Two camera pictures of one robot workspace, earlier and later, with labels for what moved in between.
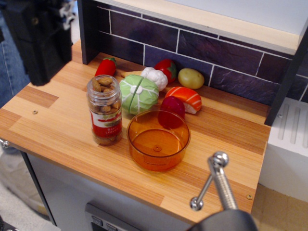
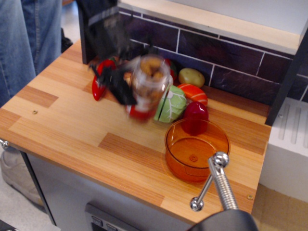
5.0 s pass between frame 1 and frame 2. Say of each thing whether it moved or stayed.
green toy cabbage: moved
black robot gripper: moved
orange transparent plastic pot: moved
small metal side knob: stayed
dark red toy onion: moved
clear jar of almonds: moved
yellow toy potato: stayed
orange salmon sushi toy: moved
